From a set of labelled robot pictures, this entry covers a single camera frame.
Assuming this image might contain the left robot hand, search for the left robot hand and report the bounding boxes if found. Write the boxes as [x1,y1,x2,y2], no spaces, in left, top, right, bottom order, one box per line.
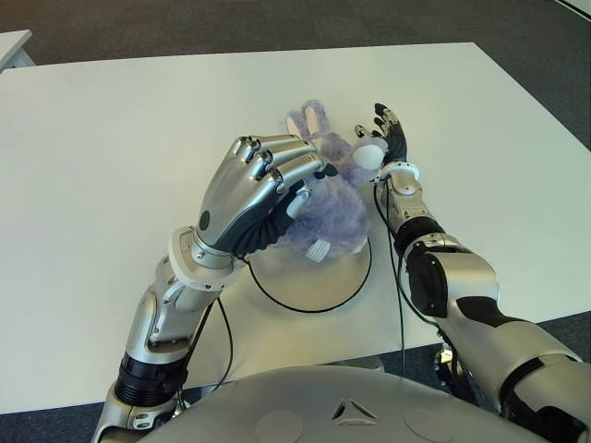
[197,133,341,256]

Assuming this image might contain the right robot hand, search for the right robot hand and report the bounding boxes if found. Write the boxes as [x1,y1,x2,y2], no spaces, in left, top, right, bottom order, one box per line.
[354,102,410,166]

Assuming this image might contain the purple plush bunny doll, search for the purple plush bunny doll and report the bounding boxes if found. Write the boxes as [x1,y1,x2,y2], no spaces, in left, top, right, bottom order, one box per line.
[271,99,389,265]

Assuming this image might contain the white plate with black rim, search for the white plate with black rim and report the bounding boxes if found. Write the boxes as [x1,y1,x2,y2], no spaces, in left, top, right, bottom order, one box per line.
[247,237,373,314]

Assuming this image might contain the silver robot torso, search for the silver robot torso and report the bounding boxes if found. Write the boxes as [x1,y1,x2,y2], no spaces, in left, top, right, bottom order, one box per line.
[138,365,551,443]

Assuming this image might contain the white side table corner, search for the white side table corner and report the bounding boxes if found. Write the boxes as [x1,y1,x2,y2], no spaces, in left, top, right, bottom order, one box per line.
[0,29,33,71]

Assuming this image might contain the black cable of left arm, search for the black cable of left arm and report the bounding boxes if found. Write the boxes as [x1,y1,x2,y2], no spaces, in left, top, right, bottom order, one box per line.
[202,297,233,393]

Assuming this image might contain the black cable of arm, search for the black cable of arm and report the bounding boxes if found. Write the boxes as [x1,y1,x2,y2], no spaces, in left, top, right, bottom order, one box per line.
[202,297,233,393]
[373,177,408,379]

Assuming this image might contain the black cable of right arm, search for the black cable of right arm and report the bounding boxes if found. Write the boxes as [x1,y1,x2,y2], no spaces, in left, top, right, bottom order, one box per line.
[373,177,408,379]

